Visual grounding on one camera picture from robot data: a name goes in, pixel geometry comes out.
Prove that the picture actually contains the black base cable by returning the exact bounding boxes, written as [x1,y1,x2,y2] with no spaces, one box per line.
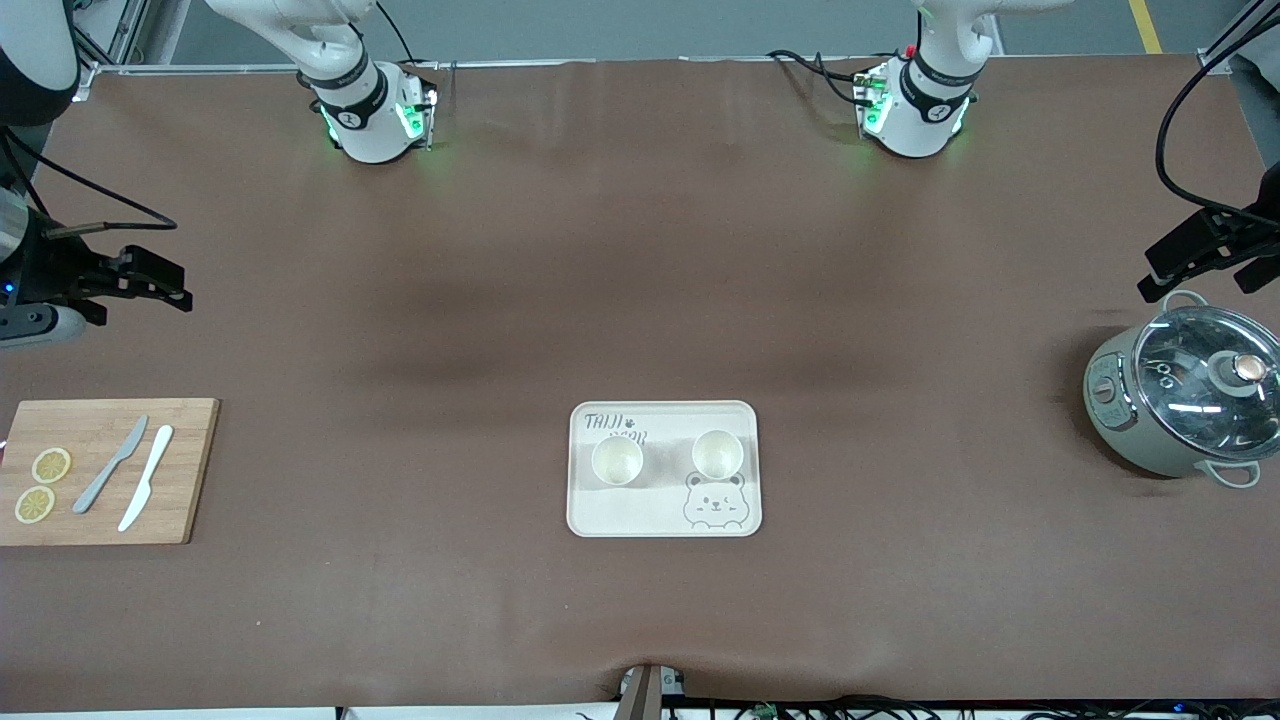
[767,48,873,107]
[374,0,423,69]

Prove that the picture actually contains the white plastic knife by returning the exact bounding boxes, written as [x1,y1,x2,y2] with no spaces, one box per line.
[118,425,175,533]

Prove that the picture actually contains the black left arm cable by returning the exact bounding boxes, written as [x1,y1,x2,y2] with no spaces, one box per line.
[1155,0,1280,223]

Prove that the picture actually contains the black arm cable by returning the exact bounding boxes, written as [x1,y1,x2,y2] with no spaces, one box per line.
[0,128,179,239]
[1155,0,1280,223]

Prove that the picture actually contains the white IKEA cup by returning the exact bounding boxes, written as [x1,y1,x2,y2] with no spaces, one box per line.
[691,429,745,481]
[591,436,644,487]

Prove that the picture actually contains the glass pot lid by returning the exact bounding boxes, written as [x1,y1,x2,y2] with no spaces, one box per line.
[1132,305,1280,463]

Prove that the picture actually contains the green electric cooking pot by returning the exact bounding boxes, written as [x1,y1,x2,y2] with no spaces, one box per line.
[1083,290,1280,489]

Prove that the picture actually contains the bamboo cutting board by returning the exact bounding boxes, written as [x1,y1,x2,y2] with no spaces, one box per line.
[0,398,221,547]

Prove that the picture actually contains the aluminium frame rail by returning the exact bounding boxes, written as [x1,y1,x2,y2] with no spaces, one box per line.
[75,0,1001,77]

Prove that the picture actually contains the white bear print tray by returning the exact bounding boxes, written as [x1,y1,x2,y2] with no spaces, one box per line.
[566,400,763,539]

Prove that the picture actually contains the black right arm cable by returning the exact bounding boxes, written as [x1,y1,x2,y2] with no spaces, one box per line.
[0,128,179,239]

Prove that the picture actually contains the grey bracket with brown post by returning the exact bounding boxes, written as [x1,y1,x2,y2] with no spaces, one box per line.
[618,664,687,720]

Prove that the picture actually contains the grey plastic knife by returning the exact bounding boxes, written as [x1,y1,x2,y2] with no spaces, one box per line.
[72,415,149,515]

